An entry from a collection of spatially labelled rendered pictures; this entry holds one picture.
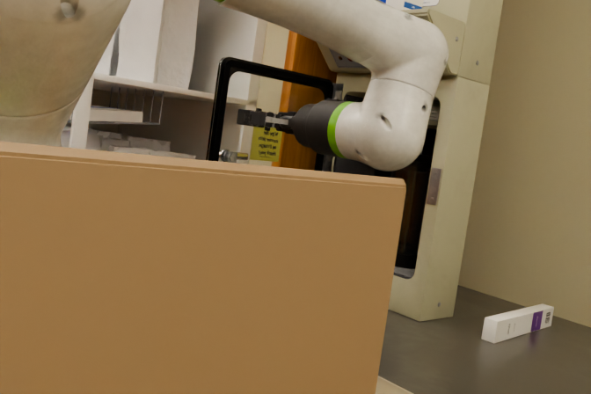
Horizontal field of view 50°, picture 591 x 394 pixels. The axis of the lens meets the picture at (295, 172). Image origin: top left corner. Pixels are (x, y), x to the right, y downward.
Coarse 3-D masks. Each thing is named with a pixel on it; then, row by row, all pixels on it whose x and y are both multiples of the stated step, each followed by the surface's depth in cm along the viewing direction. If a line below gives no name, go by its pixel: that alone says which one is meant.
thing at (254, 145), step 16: (240, 80) 123; (256, 80) 125; (272, 80) 128; (240, 96) 123; (256, 96) 126; (272, 96) 128; (288, 96) 131; (304, 96) 134; (320, 96) 137; (272, 112) 129; (224, 128) 122; (240, 128) 124; (256, 128) 127; (272, 128) 130; (208, 144) 120; (224, 144) 122; (240, 144) 125; (256, 144) 127; (272, 144) 130; (288, 144) 133; (224, 160) 123; (240, 160) 125; (256, 160) 128; (272, 160) 131; (288, 160) 134; (304, 160) 137
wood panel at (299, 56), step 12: (288, 36) 141; (300, 36) 139; (288, 48) 140; (300, 48) 140; (312, 48) 142; (288, 60) 140; (300, 60) 140; (312, 60) 143; (324, 60) 145; (300, 72) 141; (312, 72) 143; (324, 72) 145; (336, 72) 148
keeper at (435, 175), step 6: (432, 168) 120; (438, 168) 119; (432, 174) 120; (438, 174) 119; (432, 180) 120; (438, 180) 119; (432, 186) 120; (438, 186) 119; (432, 192) 120; (432, 198) 120; (432, 204) 120
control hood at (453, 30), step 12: (408, 12) 113; (420, 12) 111; (432, 12) 110; (444, 24) 113; (456, 24) 115; (444, 36) 113; (456, 36) 115; (324, 48) 135; (456, 48) 116; (456, 60) 116; (348, 72) 137; (360, 72) 134; (444, 72) 116; (456, 72) 117
